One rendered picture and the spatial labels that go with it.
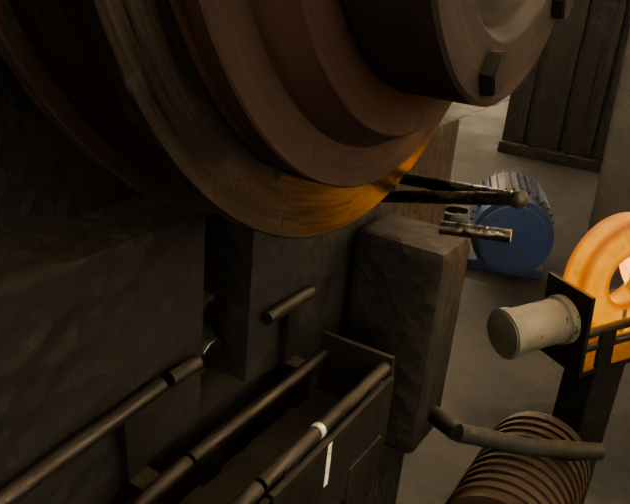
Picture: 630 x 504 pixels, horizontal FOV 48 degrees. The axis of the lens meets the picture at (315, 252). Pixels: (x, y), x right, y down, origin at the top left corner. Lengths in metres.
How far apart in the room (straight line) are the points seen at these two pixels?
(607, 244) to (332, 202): 0.48
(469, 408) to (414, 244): 1.27
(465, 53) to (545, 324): 0.53
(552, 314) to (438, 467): 0.91
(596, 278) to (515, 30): 0.49
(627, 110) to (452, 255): 2.57
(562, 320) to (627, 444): 1.14
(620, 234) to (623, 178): 2.37
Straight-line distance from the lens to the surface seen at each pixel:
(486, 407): 1.95
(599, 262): 0.87
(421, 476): 1.67
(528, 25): 0.45
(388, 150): 0.46
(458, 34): 0.34
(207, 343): 0.58
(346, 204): 0.46
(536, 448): 0.85
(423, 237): 0.70
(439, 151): 0.89
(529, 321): 0.83
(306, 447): 0.54
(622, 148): 3.24
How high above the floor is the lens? 1.04
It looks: 22 degrees down
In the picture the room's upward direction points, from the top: 5 degrees clockwise
